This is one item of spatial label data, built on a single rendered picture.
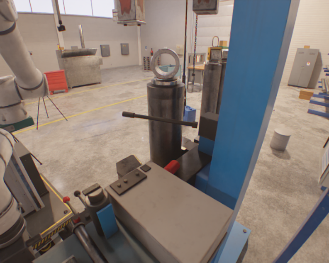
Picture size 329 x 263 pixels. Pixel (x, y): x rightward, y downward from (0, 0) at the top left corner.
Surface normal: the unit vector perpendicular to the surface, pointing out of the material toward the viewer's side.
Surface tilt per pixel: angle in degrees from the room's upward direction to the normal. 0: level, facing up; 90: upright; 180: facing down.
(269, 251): 0
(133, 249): 0
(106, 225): 90
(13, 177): 90
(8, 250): 0
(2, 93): 90
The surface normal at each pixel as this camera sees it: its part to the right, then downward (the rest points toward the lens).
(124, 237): 0.00, -0.88
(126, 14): -0.35, 0.44
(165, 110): 0.00, 0.47
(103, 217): 0.73, 0.32
